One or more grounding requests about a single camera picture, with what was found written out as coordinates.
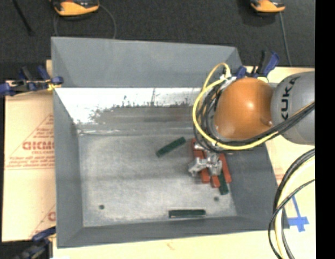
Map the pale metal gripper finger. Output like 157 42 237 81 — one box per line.
187 163 206 176
193 156 209 167

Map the dark green flat block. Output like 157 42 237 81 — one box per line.
168 209 207 219
155 137 187 158
216 172 230 196

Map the grey metal bin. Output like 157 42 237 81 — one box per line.
50 36 279 248

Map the brown cardboard board, red print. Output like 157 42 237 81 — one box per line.
1 59 58 243

